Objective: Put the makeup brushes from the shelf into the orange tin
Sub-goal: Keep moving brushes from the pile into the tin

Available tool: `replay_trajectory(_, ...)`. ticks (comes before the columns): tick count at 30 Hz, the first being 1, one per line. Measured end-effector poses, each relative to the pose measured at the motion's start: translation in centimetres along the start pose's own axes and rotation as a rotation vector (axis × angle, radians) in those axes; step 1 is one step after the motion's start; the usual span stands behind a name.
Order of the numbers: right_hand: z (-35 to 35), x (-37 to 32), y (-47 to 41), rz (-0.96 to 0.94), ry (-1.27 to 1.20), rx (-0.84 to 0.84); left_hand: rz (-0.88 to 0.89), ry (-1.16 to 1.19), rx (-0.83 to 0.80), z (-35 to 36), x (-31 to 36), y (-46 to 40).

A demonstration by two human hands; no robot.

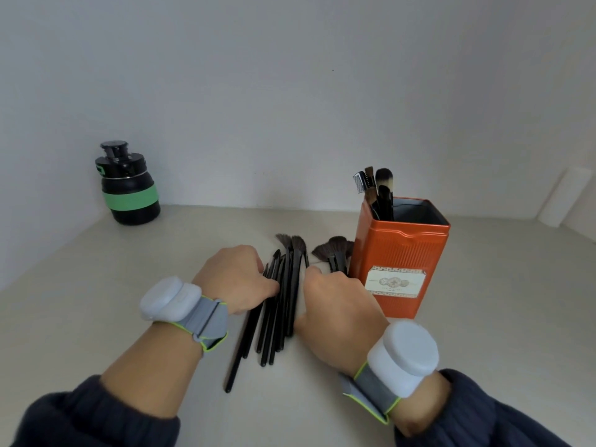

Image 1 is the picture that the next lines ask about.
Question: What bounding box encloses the person's left forearm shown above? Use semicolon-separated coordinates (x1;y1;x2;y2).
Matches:
11;320;205;447

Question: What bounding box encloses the pile of black makeup brushes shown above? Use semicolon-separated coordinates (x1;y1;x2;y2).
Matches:
224;233;354;394

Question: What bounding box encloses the white wrist tracker grey strap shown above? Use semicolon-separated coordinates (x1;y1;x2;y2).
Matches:
341;319;440;425
139;276;229;353

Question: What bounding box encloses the white foundation makeup brush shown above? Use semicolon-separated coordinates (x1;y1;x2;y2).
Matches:
375;168;395;222

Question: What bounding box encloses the person's right forearm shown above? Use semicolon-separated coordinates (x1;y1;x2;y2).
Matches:
393;369;571;447

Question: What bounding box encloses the beige table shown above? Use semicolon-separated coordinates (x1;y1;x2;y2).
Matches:
0;205;596;447

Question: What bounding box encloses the person's right hand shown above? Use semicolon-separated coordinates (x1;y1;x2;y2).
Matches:
293;266;390;377

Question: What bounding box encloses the black green water bottle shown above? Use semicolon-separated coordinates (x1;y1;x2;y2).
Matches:
94;140;161;226

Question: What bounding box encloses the orange square tin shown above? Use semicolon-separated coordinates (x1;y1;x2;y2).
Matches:
349;196;451;320

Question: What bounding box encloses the person's left hand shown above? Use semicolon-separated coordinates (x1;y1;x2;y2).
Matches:
191;245;280;316

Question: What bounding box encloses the white paper roll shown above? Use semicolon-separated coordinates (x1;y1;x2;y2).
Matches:
538;166;593;228

